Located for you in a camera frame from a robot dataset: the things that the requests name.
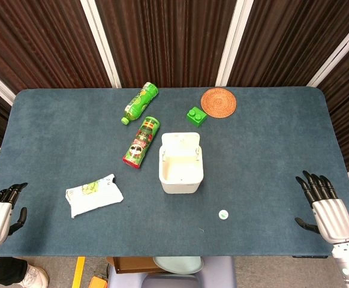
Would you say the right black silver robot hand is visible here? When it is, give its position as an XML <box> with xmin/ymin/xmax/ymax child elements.
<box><xmin>294</xmin><ymin>170</ymin><xmax>349</xmax><ymax>244</ymax></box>

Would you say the white plastic box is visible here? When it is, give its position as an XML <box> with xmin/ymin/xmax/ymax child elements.
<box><xmin>158</xmin><ymin>132</ymin><xmax>205</xmax><ymax>195</ymax></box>

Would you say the green red chips can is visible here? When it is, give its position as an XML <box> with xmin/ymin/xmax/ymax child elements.
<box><xmin>122</xmin><ymin>116</ymin><xmax>161</xmax><ymax>170</ymax></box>

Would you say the white sneaker with dark trouser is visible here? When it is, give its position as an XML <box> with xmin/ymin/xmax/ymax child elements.
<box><xmin>0</xmin><ymin>257</ymin><xmax>49</xmax><ymax>288</ymax></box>

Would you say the blue felt table mat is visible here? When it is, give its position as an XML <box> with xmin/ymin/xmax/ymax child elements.
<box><xmin>0</xmin><ymin>86</ymin><xmax>349</xmax><ymax>257</ymax></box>

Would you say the white wet wipes pack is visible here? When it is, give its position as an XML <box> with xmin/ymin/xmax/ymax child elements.
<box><xmin>65</xmin><ymin>173</ymin><xmax>124</xmax><ymax>219</ymax></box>

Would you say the orange object on floor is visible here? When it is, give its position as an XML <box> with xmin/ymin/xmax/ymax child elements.
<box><xmin>88</xmin><ymin>275</ymin><xmax>108</xmax><ymax>288</ymax></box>

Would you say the purple plastic stool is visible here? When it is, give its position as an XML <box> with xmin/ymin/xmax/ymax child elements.
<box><xmin>107</xmin><ymin>256</ymin><xmax>237</xmax><ymax>288</ymax></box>

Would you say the brown cardboard box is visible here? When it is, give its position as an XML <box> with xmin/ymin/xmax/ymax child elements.
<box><xmin>106</xmin><ymin>256</ymin><xmax>166</xmax><ymax>274</ymax></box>

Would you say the round woven rattan coaster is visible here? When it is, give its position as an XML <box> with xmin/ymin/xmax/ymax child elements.
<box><xmin>200</xmin><ymin>87</ymin><xmax>237</xmax><ymax>119</ymax></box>

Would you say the pale green plate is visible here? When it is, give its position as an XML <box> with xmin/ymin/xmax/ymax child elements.
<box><xmin>152</xmin><ymin>256</ymin><xmax>204</xmax><ymax>275</ymax></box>

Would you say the green toy building block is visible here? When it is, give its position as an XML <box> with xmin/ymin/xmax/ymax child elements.
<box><xmin>186</xmin><ymin>106</ymin><xmax>208</xmax><ymax>127</ymax></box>

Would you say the green plastic drink bottle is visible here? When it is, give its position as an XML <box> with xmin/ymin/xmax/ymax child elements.
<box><xmin>121</xmin><ymin>82</ymin><xmax>160</xmax><ymax>125</ymax></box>

